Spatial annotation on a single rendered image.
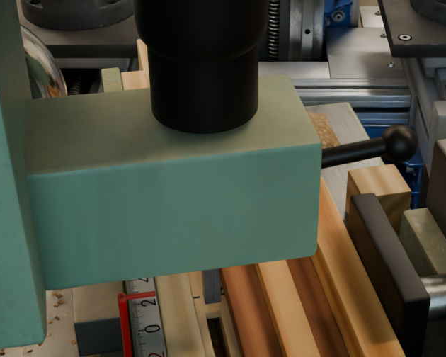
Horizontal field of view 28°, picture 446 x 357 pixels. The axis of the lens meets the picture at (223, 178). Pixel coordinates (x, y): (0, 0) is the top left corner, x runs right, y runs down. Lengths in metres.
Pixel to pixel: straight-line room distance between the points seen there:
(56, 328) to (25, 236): 0.34
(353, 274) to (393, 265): 0.04
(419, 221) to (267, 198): 0.15
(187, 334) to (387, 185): 0.20
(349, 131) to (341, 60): 0.49
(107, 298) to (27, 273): 0.27
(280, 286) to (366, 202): 0.07
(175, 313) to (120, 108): 0.12
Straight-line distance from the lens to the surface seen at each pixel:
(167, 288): 0.51
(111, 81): 0.70
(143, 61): 0.76
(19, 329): 0.41
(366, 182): 0.62
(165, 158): 0.40
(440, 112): 1.02
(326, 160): 0.45
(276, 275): 0.51
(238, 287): 0.51
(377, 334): 0.46
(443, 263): 0.52
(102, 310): 0.65
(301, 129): 0.42
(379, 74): 1.19
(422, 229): 0.54
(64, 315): 0.72
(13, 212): 0.37
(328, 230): 0.51
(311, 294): 0.50
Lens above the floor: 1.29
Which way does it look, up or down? 35 degrees down
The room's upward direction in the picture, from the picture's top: 1 degrees counter-clockwise
